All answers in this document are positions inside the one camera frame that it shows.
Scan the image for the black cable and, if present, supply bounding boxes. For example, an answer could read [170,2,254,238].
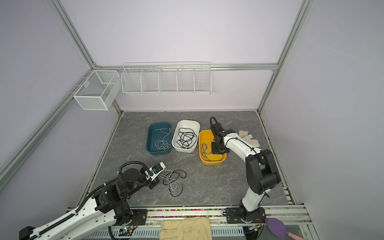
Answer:
[175,133,197,150]
[160,169,187,198]
[176,127,197,145]

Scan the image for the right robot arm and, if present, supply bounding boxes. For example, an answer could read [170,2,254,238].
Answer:
[210,117,281,224]

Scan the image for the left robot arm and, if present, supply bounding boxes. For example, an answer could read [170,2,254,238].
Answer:
[19,163,166,240]

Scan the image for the yellow plastic bin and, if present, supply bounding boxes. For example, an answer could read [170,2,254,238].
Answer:
[199,130,227,166]

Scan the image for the white knit glove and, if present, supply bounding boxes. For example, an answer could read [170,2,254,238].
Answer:
[238,130,260,148]

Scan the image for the white plastic bin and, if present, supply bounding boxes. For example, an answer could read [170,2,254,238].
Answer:
[172,120,200,153]

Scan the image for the dark teal plastic bin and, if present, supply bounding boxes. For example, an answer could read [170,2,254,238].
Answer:
[147,122,173,156]

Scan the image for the beige leather glove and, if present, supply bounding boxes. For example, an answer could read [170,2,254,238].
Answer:
[159,217,213,240]

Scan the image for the small white mesh basket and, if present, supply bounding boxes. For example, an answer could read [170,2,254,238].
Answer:
[74,70,121,111]

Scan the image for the purple pink brush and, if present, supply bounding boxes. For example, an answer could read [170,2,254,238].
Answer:
[265,218,305,240]

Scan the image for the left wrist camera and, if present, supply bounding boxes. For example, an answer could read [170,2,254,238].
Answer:
[145,162,166,182]

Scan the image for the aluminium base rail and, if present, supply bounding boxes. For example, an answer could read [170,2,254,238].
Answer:
[58,205,314,230]

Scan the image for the long white wire basket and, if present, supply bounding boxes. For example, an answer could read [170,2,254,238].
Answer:
[121,62,212,95]

